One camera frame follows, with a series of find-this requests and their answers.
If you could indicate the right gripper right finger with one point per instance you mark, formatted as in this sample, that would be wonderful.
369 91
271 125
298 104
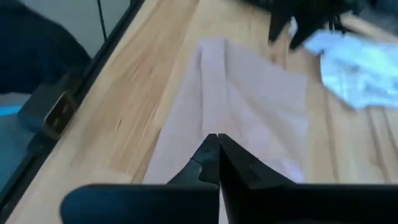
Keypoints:
295 205

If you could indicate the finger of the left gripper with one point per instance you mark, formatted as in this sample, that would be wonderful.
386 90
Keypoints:
278 25
303 31

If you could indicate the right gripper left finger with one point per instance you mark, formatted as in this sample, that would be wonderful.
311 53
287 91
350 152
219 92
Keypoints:
140 205

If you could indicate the white beige-checked towel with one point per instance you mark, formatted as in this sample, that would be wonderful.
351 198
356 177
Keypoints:
357 68

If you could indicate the pink towel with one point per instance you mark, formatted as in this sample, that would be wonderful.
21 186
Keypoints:
242 102

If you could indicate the dark blue chair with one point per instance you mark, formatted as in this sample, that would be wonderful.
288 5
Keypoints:
31 46

